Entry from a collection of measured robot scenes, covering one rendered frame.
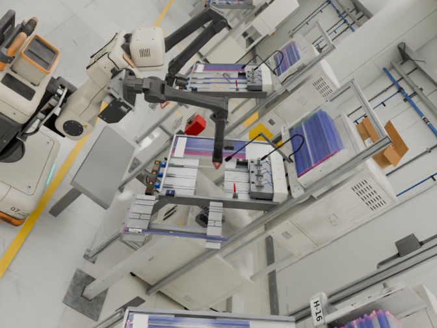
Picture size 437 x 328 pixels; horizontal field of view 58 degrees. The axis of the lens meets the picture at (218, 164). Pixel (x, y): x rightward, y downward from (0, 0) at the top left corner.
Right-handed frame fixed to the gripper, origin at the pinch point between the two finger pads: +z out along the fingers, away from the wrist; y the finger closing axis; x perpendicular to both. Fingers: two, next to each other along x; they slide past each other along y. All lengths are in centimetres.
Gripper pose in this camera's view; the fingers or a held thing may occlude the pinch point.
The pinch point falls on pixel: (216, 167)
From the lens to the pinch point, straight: 255.4
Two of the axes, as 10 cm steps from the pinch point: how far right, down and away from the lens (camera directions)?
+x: -10.0, -0.7, 0.1
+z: -0.5, 8.2, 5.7
